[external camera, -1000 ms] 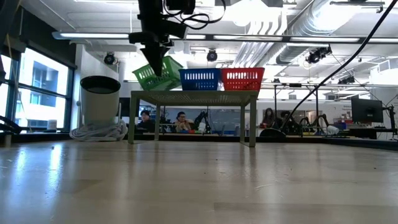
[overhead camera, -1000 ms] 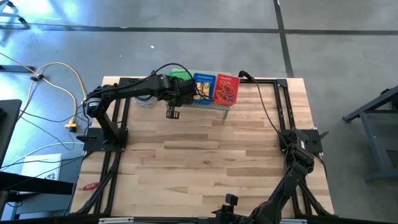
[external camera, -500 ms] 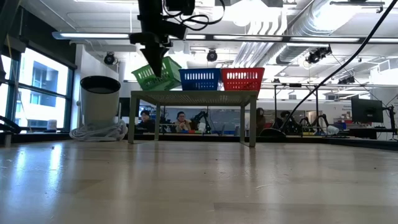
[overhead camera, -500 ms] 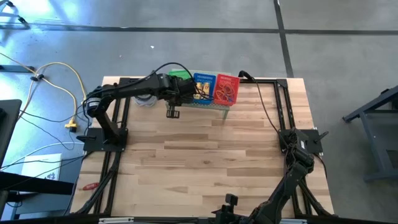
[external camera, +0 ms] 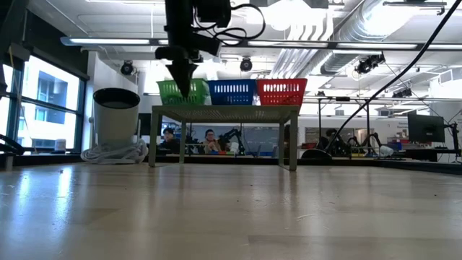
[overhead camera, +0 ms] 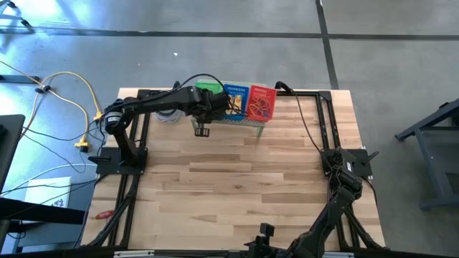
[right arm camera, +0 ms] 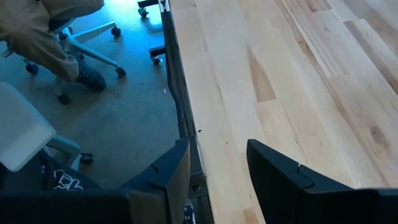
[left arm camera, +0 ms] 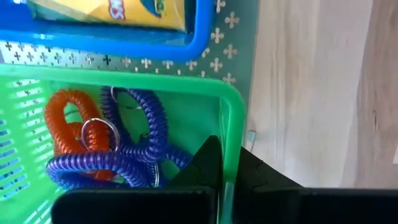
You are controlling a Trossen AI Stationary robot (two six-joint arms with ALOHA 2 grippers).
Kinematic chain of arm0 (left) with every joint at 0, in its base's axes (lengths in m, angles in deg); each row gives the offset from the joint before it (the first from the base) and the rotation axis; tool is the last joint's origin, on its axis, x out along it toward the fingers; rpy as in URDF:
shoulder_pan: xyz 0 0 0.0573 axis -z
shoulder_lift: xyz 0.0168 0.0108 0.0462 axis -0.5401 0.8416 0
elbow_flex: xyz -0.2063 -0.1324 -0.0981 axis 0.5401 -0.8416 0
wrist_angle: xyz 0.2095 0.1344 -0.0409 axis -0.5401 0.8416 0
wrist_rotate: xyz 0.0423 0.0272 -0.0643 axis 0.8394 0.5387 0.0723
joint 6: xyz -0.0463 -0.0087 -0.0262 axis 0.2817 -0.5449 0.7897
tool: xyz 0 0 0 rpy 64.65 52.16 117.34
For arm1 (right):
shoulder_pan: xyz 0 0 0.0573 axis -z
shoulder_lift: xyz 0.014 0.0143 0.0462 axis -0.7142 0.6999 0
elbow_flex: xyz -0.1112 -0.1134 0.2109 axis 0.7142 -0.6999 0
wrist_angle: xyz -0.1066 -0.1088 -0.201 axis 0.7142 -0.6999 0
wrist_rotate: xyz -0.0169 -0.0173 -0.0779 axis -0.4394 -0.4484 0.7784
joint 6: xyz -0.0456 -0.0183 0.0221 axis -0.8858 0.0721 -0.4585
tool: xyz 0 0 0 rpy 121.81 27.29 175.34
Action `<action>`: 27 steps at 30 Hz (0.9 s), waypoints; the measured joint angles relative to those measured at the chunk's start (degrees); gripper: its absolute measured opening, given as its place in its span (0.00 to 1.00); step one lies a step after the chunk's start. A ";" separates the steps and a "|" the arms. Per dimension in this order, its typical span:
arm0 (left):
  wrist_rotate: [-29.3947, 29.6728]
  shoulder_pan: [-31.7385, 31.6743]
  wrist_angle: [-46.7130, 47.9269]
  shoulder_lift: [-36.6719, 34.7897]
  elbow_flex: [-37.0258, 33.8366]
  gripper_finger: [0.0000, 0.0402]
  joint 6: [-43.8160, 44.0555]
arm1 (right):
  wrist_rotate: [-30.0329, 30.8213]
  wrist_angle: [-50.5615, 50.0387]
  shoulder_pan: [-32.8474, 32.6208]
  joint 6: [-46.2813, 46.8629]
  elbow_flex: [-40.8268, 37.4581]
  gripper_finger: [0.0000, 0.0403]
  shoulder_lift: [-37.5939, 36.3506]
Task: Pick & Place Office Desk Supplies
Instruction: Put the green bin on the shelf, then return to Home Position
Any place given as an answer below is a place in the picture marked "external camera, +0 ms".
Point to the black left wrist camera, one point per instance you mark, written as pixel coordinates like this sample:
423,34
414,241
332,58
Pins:
214,12

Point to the linear ceiling light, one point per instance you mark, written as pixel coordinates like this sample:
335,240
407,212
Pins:
108,41

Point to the black background robot arm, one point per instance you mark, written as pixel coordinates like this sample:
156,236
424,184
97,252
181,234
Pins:
231,139
357,141

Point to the large window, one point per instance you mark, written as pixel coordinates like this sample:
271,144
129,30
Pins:
50,97

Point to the black ceiling spotlight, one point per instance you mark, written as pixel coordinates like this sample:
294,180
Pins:
246,64
127,67
368,63

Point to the green perforated metal shelf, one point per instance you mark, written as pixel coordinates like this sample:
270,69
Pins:
223,107

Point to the person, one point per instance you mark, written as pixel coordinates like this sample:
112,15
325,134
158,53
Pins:
168,139
211,142

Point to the black computer monitor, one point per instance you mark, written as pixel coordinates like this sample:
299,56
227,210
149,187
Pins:
426,128

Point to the silver ventilation duct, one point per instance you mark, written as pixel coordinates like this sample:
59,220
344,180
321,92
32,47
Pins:
361,29

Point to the white cylindrical container black rim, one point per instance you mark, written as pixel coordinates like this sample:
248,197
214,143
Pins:
115,119

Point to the red plastic basket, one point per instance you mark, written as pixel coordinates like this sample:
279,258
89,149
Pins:
281,94

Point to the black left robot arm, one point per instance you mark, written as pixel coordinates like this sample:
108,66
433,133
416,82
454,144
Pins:
11,144

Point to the black office chair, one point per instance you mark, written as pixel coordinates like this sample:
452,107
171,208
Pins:
314,154

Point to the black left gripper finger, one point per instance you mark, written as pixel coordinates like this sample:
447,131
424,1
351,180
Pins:
183,79

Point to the green plastic basket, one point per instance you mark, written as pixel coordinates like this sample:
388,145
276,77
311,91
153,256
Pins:
198,92

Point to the white bottle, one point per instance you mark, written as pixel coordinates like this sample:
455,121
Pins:
386,150

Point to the black aluminium frame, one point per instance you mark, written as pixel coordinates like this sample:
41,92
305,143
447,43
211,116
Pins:
325,162

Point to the blue plastic basket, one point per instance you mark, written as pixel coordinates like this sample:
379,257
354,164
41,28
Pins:
231,94

